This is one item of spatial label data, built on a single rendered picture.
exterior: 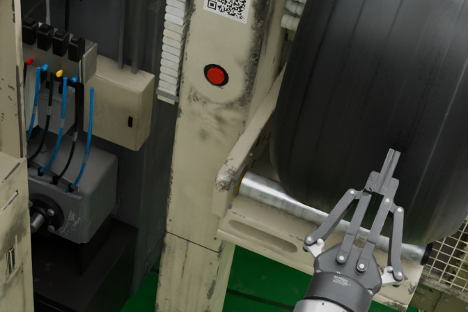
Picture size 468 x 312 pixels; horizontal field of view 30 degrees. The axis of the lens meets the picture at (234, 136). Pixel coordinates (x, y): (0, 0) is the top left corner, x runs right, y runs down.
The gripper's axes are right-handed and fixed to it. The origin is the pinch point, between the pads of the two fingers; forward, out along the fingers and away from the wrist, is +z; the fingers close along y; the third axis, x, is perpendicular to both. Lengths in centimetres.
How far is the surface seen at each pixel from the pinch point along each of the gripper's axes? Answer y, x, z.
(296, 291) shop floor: 15, 137, 38
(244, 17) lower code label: 29.6, 9.1, 24.3
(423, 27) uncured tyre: 2.1, -12.6, 14.7
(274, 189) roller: 17.4, 33.8, 10.9
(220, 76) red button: 31.9, 21.5, 20.4
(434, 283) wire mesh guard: -18, 104, 40
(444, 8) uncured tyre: 0.4, -14.3, 17.4
